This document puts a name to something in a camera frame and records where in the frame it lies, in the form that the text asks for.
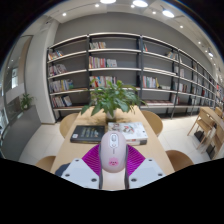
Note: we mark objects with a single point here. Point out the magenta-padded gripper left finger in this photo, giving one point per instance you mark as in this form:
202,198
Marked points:
80,171

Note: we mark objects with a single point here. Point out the black hardcover book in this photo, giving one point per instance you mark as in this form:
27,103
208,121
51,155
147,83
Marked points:
87,134

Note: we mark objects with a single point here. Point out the pale pink computer mouse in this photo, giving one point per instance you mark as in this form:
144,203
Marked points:
113,151

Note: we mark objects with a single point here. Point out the round ceiling lights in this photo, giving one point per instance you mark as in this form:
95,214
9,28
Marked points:
140,3

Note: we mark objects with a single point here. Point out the white illustrated book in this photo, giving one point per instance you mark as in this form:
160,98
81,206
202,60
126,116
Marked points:
128,131

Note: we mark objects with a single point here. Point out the small green potted plant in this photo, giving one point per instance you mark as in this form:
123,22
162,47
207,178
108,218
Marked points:
26,100

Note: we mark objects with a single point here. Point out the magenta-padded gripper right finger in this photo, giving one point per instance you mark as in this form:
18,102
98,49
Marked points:
146,171

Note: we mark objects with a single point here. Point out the wooden slatted chair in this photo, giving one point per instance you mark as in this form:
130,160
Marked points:
200,125

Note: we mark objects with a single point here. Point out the dark bookshelf unit with books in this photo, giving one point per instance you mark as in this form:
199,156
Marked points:
126,66

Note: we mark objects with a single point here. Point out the green potted plant white pot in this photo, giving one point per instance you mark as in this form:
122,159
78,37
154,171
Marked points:
111,98

